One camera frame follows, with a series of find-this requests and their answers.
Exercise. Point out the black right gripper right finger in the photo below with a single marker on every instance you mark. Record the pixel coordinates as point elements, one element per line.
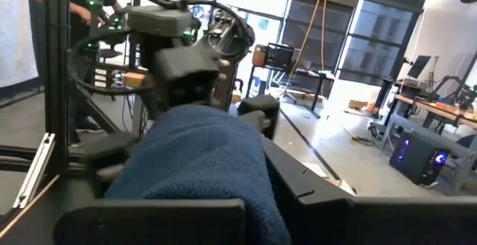
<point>372,222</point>

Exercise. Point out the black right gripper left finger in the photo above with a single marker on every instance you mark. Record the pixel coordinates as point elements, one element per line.
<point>149,222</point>

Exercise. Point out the dark blue towel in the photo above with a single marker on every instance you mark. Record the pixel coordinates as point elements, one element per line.
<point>194,152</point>

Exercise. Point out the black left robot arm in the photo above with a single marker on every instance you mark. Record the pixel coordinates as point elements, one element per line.
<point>160,19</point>

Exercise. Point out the small wooden box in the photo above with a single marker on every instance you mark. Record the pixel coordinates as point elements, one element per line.
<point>134,79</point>

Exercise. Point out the brown cardboard box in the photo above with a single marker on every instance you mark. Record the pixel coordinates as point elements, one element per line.
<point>259,55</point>

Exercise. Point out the black computer tower blue lights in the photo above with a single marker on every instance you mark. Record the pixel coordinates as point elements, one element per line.
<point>413,159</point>

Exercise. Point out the black equipment case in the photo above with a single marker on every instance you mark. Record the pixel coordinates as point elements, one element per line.
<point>280,56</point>

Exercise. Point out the white office chair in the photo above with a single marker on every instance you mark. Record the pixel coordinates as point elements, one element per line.
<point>287,86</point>

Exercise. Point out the flat cardboard box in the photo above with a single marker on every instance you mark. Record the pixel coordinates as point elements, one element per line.
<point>359,104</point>

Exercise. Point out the black desk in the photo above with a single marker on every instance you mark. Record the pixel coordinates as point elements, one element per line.
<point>316,74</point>

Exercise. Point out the tilted black monitor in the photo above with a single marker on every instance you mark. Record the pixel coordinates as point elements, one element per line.
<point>419,66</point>

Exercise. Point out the white curtain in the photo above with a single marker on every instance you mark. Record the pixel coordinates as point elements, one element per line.
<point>18,32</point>

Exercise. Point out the large black framed window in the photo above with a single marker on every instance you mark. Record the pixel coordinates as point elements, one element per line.
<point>376,40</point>

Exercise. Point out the grey frame wooden workbench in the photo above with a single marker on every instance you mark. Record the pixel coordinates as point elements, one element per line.
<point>410,125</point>

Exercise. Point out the black aluminium rig frame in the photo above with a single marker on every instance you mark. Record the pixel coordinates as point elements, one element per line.
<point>56,88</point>

